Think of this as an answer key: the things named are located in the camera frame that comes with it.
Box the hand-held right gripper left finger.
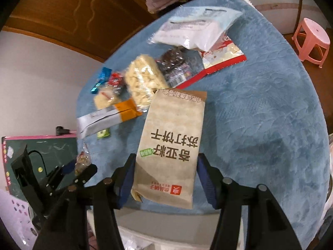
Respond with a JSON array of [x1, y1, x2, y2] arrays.
[[32, 153, 137, 250]]

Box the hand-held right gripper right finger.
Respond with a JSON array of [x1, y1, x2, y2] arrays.
[[196, 153, 305, 250]]

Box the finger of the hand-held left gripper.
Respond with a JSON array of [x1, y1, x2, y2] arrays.
[[54, 159, 78, 182], [68, 164, 98, 189]]

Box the small clear nut packet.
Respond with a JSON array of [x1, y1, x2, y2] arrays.
[[74, 143, 91, 176]]

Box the brown cracker packet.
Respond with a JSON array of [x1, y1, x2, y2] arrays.
[[131, 89, 208, 210]]

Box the large white blue bag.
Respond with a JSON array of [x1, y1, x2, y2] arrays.
[[148, 5, 244, 52]]

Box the pink spotted sheet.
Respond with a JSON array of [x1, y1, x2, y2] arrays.
[[0, 187, 38, 243]]

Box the black easel knob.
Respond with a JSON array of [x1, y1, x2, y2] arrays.
[[56, 126, 76, 136]]

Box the orange grey snack packet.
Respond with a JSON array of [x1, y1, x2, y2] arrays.
[[77, 99, 143, 139]]

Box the small beige snack packet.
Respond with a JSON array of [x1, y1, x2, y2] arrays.
[[94, 87, 123, 110]]

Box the small blue snack packet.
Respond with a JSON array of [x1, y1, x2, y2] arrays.
[[90, 67, 113, 95]]

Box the small red snack packet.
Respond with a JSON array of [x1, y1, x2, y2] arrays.
[[107, 71, 126, 94]]

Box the clear bag of white puffs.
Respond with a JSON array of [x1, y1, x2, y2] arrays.
[[124, 54, 169, 112]]

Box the dark snack packet red strip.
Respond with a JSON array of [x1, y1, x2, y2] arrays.
[[156, 46, 207, 89]]

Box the red white snack packet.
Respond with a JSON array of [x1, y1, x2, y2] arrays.
[[200, 35, 247, 76]]

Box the brown wooden door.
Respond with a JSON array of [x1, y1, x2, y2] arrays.
[[0, 0, 157, 63]]

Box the pink plastic stool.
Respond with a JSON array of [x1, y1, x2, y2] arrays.
[[291, 18, 331, 69]]

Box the pale wardrobe pink stripes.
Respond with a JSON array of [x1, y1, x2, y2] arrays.
[[208, 0, 333, 35]]

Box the green chalkboard pink frame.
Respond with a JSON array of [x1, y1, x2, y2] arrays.
[[1, 135, 78, 204]]

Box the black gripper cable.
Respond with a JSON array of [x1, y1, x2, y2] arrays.
[[27, 150, 45, 175]]

